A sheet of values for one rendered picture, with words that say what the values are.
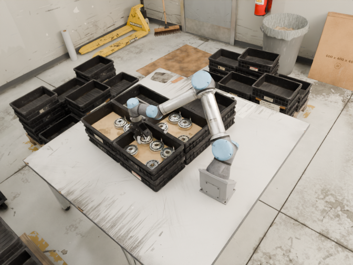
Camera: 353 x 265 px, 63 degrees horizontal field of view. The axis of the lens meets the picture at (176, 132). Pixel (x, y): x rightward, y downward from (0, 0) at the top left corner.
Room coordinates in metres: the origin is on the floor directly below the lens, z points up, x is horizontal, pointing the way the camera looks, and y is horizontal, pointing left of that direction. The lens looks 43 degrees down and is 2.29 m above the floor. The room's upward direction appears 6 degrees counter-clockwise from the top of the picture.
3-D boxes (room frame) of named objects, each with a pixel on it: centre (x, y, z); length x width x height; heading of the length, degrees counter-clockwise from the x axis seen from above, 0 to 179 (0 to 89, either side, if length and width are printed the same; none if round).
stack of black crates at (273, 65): (2.93, -1.02, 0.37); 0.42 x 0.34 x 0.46; 47
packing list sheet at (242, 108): (1.98, -0.52, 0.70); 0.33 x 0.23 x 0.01; 47
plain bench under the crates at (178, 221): (1.61, 0.07, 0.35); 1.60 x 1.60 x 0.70; 47
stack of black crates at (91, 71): (3.15, 0.90, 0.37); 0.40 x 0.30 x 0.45; 137
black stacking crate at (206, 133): (1.58, -0.02, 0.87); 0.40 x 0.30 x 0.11; 43
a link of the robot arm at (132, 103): (1.50, 0.25, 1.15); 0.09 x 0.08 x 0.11; 64
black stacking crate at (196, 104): (1.79, -0.24, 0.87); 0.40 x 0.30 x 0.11; 43
